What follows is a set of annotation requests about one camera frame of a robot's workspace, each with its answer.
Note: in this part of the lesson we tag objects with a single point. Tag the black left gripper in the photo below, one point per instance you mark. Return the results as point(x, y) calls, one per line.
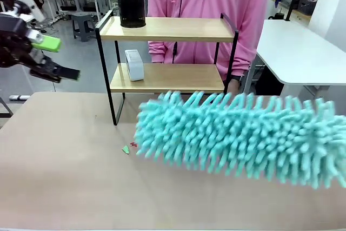
point(12, 41)

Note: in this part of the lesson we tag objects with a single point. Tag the pink sleeved left forearm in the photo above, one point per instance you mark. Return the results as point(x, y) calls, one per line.
point(242, 58)

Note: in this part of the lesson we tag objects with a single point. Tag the green paper scrap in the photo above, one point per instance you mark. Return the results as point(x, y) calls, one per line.
point(126, 150)

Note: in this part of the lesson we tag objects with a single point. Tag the black wrist watch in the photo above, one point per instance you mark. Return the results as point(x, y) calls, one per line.
point(238, 78)

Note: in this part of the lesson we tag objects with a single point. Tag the person's left hand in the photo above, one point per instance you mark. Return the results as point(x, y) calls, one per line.
point(233, 87)

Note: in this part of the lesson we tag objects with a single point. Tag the white box-shaped device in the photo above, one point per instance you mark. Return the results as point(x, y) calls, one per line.
point(134, 64)

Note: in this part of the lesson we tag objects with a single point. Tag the teal chenille duster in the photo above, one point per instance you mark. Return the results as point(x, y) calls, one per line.
point(238, 139)

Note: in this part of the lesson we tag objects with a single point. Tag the pink sleeved right forearm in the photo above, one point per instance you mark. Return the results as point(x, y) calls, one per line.
point(156, 52)

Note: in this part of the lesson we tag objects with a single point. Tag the grey plastic stool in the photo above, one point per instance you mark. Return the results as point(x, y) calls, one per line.
point(83, 25)

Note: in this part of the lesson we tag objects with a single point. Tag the white side table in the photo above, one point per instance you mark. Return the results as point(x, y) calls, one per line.
point(297, 52)

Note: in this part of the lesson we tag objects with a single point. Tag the red paper scrap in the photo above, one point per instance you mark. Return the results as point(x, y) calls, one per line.
point(133, 144)

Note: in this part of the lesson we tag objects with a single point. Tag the black plastic crate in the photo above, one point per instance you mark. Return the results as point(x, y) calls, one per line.
point(306, 6)

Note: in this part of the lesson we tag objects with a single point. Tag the white power strip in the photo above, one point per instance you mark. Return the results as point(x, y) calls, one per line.
point(19, 97)

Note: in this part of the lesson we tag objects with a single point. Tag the black mesh pen holder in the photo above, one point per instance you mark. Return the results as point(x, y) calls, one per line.
point(131, 6)

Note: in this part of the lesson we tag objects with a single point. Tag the black frame wooden shelf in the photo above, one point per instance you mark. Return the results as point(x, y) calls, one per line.
point(167, 29)

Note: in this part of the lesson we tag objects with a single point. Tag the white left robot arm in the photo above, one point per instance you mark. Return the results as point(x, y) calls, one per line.
point(28, 1)

